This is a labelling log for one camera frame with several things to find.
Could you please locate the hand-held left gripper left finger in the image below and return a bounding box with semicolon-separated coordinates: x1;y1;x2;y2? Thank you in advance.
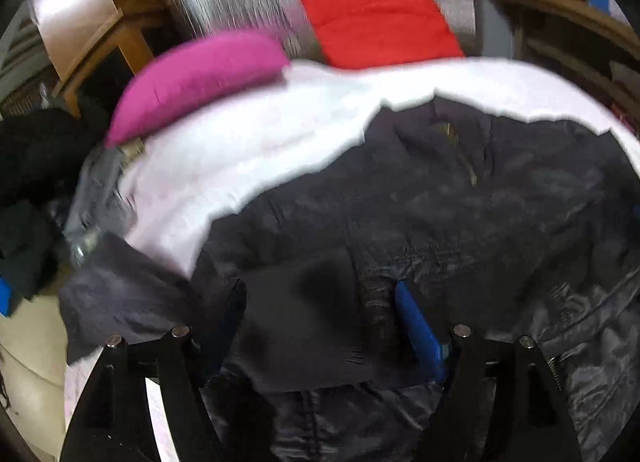
60;278;248;462

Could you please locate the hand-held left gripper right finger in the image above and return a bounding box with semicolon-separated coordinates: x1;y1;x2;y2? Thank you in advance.
394;279;583;462

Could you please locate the black jacket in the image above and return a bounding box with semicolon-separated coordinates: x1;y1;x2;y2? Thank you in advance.
57;95;640;462

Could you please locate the pile of dark clothes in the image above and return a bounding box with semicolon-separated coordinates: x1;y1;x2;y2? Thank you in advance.
0;110;108;293

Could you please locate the white fluffy blanket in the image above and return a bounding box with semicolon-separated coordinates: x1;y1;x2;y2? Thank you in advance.
62;56;640;462

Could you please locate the grey cloth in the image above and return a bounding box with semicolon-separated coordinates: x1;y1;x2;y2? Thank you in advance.
62;146;147;268

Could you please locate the magenta pillow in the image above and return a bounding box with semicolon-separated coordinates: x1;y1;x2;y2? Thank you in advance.
104;28;291;149

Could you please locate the red cushion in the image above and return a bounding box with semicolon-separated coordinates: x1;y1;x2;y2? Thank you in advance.
297;0;467;69

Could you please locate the wooden shelf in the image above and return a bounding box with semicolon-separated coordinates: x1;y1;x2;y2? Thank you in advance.
475;0;640;118

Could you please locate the wooden cabinet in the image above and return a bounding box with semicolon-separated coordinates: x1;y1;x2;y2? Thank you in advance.
27;0;173;118

